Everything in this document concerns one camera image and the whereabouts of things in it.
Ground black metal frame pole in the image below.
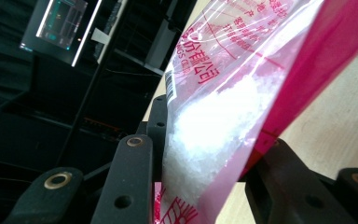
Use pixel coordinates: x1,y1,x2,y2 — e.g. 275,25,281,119
54,0,138,169

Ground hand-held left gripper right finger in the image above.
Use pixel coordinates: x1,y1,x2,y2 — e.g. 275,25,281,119
243,138,358,224

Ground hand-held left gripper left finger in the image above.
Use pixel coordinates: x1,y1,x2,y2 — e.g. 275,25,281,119
90,94,170,224

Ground pink clear plastic bag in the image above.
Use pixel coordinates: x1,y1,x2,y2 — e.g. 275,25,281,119
153,0,358,224

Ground lit computer monitor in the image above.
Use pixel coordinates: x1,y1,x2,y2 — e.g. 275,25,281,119
19,0,104,68

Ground white paper tag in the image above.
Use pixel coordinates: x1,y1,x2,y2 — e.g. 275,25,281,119
90,27,112,45

